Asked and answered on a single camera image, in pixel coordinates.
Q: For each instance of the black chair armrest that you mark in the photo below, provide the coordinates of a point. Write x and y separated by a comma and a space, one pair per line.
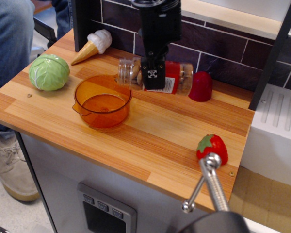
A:
46, 31

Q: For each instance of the black left side post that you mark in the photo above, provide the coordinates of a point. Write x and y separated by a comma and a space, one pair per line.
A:
84, 12

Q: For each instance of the clear almond jar red label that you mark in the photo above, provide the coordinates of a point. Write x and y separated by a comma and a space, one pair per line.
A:
178, 76

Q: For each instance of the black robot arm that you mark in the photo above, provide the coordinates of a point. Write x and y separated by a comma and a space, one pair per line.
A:
157, 2

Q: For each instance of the red toy strawberry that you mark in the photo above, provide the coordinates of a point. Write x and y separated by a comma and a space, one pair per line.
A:
212, 143

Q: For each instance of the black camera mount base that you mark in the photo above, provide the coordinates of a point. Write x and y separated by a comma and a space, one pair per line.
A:
218, 222

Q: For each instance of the orange transparent plastic pot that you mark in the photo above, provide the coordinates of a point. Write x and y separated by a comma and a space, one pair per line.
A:
101, 102

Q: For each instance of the grey oven control panel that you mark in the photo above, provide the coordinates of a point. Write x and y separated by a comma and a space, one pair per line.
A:
104, 214

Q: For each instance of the dark red jar lid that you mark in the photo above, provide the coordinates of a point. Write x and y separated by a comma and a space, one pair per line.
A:
202, 85

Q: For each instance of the metal clamp screw handle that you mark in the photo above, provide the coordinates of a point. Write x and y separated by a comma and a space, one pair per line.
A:
209, 164

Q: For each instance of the black vertical shelf post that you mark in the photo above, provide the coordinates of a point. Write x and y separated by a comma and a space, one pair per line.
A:
271, 61

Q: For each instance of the beige suede shoe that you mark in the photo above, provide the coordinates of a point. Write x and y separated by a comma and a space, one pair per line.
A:
15, 175

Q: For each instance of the toy ice cream cone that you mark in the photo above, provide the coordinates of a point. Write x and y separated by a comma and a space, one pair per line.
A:
97, 43

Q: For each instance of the person's leg in jeans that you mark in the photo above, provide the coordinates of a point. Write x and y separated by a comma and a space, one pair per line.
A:
16, 33

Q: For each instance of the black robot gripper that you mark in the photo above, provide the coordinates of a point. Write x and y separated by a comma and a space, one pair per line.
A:
160, 26

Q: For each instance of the green toy cabbage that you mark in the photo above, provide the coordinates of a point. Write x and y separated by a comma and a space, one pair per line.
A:
49, 72

